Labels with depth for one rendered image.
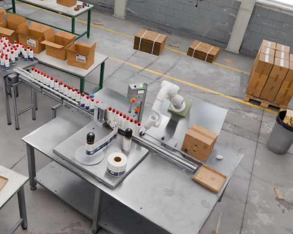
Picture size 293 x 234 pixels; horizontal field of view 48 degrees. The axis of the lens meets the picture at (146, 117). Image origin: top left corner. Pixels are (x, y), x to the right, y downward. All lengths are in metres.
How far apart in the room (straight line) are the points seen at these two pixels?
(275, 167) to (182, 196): 2.44
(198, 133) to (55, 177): 1.82
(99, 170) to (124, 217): 0.74
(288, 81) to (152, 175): 3.88
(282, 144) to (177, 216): 2.89
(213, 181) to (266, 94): 3.45
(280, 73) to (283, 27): 2.26
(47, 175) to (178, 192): 1.69
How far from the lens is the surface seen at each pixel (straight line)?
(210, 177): 3.72
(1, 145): 5.09
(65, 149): 3.66
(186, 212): 3.33
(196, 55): 7.98
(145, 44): 7.72
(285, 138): 5.63
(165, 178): 3.56
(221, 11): 8.70
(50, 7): 7.50
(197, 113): 4.59
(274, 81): 6.68
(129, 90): 3.65
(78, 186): 4.18
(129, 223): 3.90
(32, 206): 4.30
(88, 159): 3.54
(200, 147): 3.74
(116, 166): 3.31
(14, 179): 3.52
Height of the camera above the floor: 3.40
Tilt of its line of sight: 37 degrees down
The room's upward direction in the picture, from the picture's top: 11 degrees clockwise
